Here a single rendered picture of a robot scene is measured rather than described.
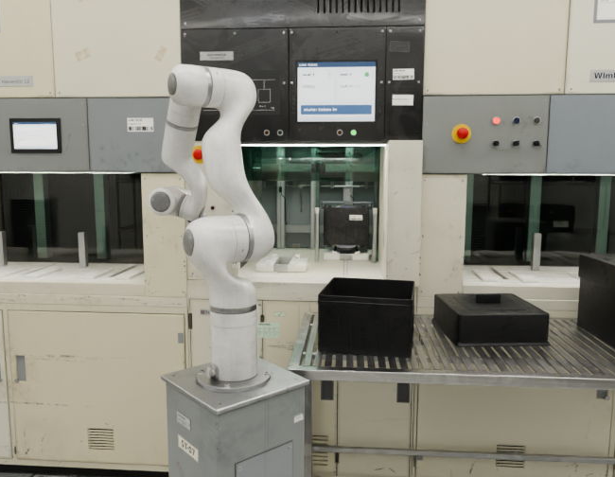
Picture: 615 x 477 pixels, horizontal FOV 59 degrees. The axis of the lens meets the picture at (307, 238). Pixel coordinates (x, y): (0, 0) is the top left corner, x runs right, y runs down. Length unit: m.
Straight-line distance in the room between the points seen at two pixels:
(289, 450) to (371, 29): 1.42
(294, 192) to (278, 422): 1.73
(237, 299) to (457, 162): 1.05
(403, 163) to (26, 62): 1.46
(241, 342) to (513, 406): 1.25
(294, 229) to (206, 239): 1.68
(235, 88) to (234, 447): 0.87
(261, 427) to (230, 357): 0.18
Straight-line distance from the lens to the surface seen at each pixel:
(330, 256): 2.59
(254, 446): 1.43
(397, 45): 2.09
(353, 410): 2.25
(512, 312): 1.82
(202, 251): 1.31
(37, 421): 2.61
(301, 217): 2.97
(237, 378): 1.42
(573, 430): 2.42
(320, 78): 2.07
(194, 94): 1.40
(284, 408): 1.44
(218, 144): 1.38
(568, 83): 2.20
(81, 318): 2.37
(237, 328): 1.38
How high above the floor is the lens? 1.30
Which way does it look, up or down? 7 degrees down
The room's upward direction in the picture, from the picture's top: straight up
